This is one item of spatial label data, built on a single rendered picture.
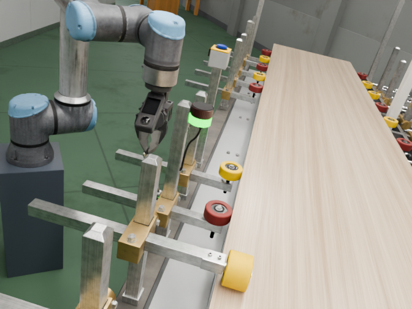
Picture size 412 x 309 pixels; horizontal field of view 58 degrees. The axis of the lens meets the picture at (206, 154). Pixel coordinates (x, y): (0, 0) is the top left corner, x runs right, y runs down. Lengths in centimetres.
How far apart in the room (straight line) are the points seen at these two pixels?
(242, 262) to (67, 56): 110
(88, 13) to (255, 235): 69
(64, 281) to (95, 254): 144
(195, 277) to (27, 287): 101
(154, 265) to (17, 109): 85
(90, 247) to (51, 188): 117
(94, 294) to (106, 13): 64
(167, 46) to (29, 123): 87
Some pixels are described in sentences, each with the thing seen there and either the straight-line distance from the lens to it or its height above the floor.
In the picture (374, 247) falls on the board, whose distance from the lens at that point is 119.
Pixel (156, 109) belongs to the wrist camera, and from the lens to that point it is 96.
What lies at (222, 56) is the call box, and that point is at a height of 120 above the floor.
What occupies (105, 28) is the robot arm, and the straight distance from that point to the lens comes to 98.
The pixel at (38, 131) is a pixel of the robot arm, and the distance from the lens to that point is 167.
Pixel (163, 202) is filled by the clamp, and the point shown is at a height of 87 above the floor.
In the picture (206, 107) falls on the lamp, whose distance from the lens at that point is 98.
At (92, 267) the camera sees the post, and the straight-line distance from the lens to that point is 63.
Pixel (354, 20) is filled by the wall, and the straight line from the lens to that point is 586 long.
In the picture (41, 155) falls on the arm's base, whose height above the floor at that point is 65.
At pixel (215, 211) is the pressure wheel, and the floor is 90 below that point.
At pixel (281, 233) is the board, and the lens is 107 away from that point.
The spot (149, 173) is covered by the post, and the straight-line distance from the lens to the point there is 79.
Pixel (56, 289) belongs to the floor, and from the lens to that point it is 202.
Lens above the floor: 154
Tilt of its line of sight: 29 degrees down
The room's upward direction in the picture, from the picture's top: 13 degrees clockwise
